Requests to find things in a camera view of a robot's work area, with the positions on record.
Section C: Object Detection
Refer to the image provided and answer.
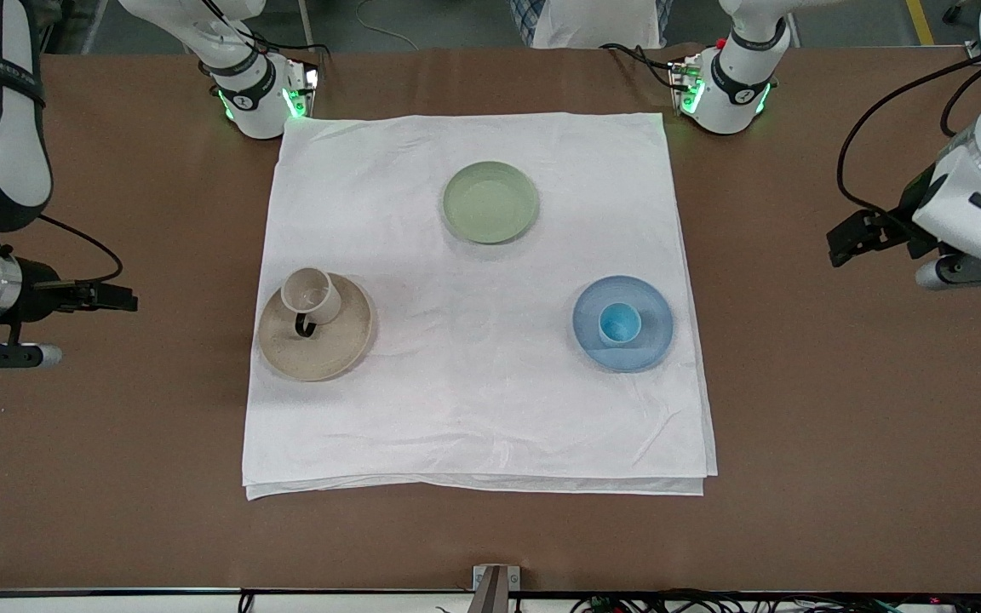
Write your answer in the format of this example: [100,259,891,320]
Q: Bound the white mug with black handle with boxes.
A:
[279,266,344,340]

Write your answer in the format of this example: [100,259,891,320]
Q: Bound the light blue cup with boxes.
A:
[597,301,644,347]

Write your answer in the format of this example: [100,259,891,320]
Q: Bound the metal arm base connector plate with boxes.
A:
[668,53,706,117]
[284,60,320,118]

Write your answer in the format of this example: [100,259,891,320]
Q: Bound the blue round plate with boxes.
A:
[572,275,675,374]

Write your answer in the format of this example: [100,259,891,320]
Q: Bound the beige round plate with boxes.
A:
[258,272,375,382]

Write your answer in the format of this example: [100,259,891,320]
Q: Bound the green round plate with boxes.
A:
[441,160,540,245]

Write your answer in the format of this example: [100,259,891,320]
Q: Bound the person in white apron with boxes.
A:
[510,0,676,50]

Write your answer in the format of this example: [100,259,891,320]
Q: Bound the white square cloth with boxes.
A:
[242,112,719,501]

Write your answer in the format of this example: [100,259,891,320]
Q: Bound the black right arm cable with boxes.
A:
[37,213,124,284]

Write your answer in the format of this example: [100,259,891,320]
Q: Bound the black base cable bundle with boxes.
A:
[201,0,331,62]
[599,42,680,89]

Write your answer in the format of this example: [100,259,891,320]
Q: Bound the white floor cable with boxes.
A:
[357,0,423,51]

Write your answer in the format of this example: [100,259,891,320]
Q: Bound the tangled cables under table edge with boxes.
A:
[570,593,981,613]

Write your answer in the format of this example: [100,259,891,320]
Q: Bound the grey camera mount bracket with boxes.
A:
[473,564,519,613]

